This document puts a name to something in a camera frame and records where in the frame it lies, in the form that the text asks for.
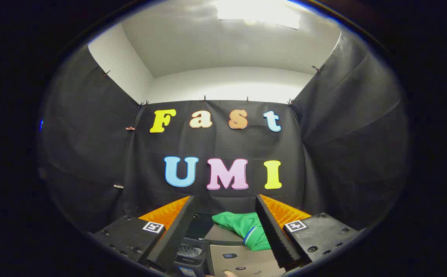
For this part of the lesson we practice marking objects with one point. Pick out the green polo shirt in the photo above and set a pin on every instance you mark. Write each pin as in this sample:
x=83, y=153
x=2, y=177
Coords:
x=238, y=225

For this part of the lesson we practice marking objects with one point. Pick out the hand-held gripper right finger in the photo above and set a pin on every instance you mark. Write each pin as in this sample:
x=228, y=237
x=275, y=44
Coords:
x=275, y=238

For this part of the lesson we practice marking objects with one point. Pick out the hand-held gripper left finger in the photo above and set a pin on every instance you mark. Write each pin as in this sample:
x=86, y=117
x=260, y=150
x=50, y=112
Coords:
x=169, y=238

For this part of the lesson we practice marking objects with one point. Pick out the black backdrop cloth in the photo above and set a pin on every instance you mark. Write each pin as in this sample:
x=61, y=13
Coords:
x=223, y=146

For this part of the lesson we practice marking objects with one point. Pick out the ceiling light panel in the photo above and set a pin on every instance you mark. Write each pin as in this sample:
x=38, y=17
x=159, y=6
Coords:
x=258, y=13

